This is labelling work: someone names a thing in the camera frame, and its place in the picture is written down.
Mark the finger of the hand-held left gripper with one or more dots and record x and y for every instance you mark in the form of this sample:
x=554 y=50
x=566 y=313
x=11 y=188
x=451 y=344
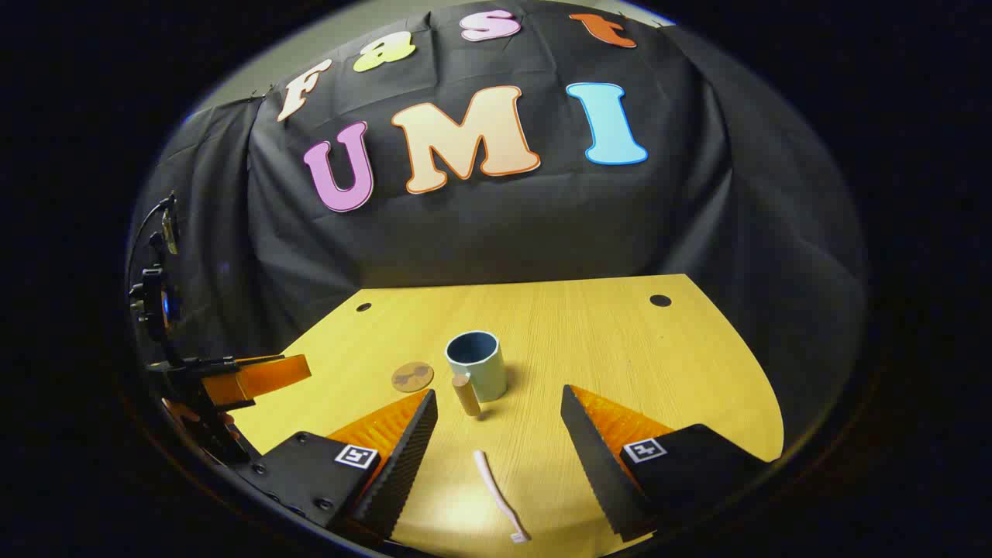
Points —
x=263 y=376
x=213 y=434

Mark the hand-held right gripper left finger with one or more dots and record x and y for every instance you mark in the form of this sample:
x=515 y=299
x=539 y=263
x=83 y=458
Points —
x=407 y=457

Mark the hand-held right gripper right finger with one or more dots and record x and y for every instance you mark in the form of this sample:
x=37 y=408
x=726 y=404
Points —
x=593 y=457

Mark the round brown coaster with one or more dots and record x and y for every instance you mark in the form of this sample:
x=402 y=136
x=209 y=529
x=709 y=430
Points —
x=411 y=377

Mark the pink toothbrush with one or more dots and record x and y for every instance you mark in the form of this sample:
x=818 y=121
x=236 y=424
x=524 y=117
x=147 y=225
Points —
x=496 y=488

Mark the yellow wooden desktop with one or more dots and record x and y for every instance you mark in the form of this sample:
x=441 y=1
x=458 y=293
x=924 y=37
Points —
x=589 y=341

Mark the black backdrop cloth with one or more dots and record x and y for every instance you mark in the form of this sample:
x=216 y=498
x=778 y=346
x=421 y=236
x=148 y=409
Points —
x=504 y=232

